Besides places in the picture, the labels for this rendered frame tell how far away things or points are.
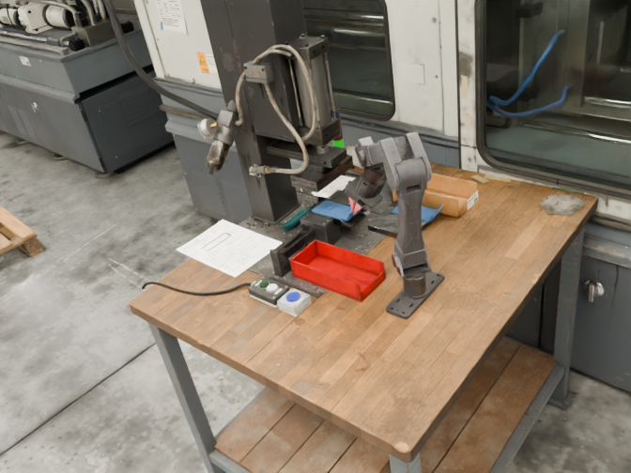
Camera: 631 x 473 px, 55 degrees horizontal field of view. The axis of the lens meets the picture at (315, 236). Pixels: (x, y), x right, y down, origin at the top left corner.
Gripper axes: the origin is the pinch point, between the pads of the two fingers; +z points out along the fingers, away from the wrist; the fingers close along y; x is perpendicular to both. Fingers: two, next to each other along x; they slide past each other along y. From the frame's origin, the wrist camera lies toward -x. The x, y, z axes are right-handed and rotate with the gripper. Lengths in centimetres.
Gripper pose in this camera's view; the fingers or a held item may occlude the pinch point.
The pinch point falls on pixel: (354, 211)
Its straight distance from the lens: 186.2
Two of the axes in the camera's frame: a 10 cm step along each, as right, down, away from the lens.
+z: -2.8, 6.2, 7.3
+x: -6.2, 4.7, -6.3
